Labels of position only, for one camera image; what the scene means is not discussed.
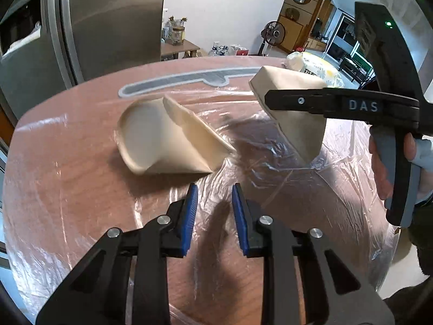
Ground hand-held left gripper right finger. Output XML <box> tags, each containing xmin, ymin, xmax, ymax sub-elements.
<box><xmin>232</xmin><ymin>183</ymin><xmax>395</xmax><ymax>325</ymax></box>

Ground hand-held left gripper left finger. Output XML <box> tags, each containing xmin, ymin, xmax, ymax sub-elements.
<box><xmin>35</xmin><ymin>183</ymin><xmax>199</xmax><ymax>325</ymax></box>

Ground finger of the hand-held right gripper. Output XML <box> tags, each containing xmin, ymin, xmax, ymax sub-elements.
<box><xmin>264</xmin><ymin>87</ymin><xmax>421</xmax><ymax>124</ymax></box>

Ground person's right hand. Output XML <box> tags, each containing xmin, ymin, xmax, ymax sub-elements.
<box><xmin>369</xmin><ymin>131</ymin><xmax>418</xmax><ymax>201</ymax></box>

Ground yellow flowered tissue pack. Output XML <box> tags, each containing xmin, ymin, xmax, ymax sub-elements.
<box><xmin>285</xmin><ymin>51</ymin><xmax>345</xmax><ymax>89</ymax></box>

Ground standing fan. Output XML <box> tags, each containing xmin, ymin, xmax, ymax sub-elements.
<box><xmin>261</xmin><ymin>21</ymin><xmax>286</xmax><ymax>56</ymax></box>

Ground tall wooden cabinet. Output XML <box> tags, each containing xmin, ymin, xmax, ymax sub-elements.
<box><xmin>277</xmin><ymin>0</ymin><xmax>332</xmax><ymax>54</ymax></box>

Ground flattened brown paper cone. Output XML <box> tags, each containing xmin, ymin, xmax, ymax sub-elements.
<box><xmin>163</xmin><ymin>95</ymin><xmax>238</xmax><ymax>173</ymax></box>

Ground clear plastic table cover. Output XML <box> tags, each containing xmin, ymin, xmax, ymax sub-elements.
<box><xmin>3</xmin><ymin>56</ymin><xmax>400</xmax><ymax>325</ymax></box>

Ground small wooden side table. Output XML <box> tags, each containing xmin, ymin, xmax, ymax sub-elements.
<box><xmin>160</xmin><ymin>38</ymin><xmax>201</xmax><ymax>61</ymax></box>

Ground clear glass jar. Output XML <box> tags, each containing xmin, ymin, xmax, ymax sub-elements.
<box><xmin>171</xmin><ymin>26</ymin><xmax>186</xmax><ymax>46</ymax></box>

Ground stainless steel refrigerator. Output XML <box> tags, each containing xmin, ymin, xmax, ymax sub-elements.
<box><xmin>0</xmin><ymin>0</ymin><xmax>168</xmax><ymax>116</ymax></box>

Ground white paper sheet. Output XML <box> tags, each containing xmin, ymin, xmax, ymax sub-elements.
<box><xmin>1</xmin><ymin>20</ymin><xmax>43</xmax><ymax>57</ymax></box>

